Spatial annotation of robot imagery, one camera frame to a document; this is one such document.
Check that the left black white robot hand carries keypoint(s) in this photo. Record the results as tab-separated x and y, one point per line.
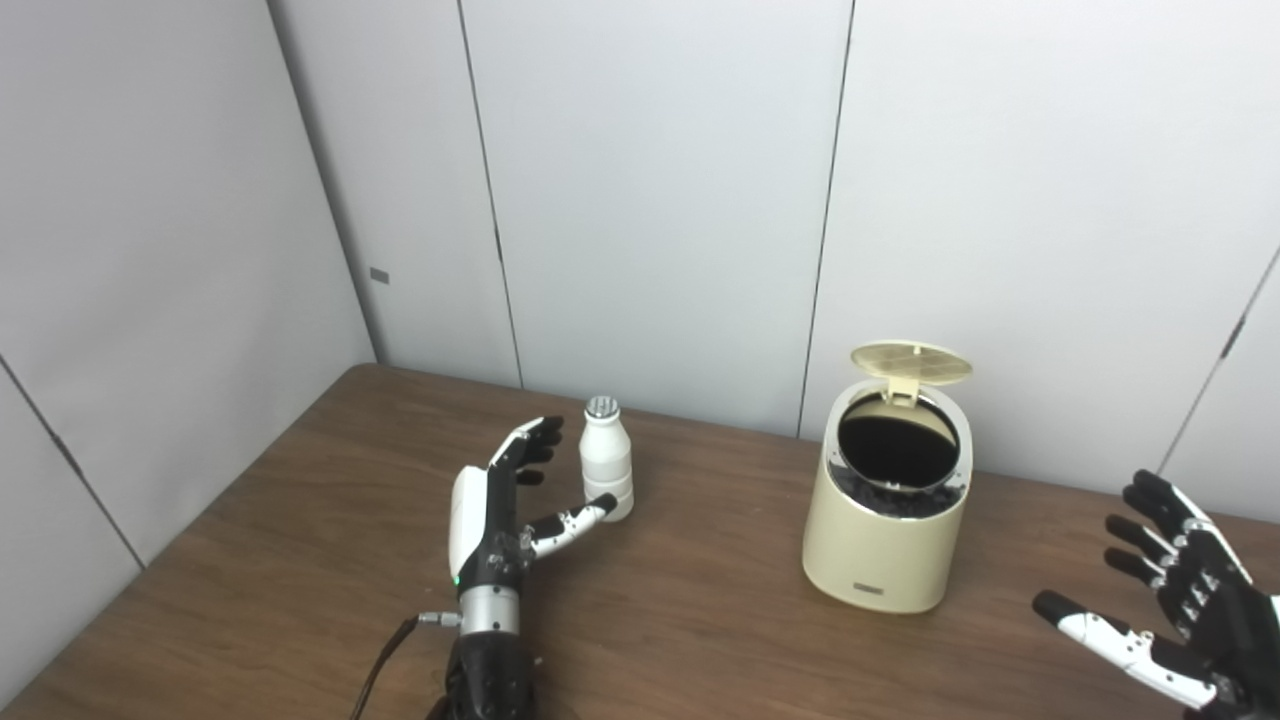
490	530

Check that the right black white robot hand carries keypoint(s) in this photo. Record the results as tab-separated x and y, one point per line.
1220	610

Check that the small white plastic bottle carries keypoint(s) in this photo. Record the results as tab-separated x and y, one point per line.
606	460

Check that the cream-colored bin body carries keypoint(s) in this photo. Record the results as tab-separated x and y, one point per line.
880	555

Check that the round cream bin lid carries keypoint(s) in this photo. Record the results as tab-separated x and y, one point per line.
910	362

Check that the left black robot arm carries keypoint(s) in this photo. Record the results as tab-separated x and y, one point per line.
490	660

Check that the black bin liner bag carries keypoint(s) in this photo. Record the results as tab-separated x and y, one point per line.
890	450

